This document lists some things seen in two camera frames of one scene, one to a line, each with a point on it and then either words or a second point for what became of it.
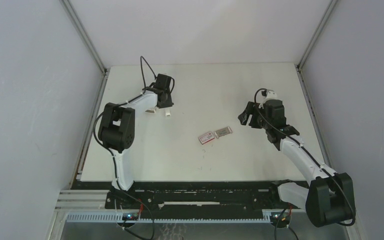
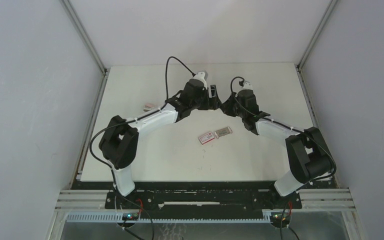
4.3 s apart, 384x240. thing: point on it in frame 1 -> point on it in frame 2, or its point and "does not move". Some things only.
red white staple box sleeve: (206, 138) does not move
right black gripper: (250, 109) -> (226, 107)
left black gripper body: (168, 102) -> (203, 102)
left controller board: (128, 216) does not move
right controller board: (275, 216) does not move
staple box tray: (223, 132) does not move
